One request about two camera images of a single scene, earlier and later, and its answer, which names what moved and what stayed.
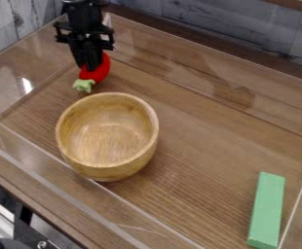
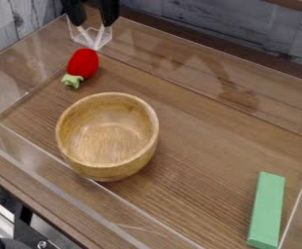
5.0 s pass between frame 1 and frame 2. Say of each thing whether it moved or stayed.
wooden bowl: stayed
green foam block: stayed
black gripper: moved
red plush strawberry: moved
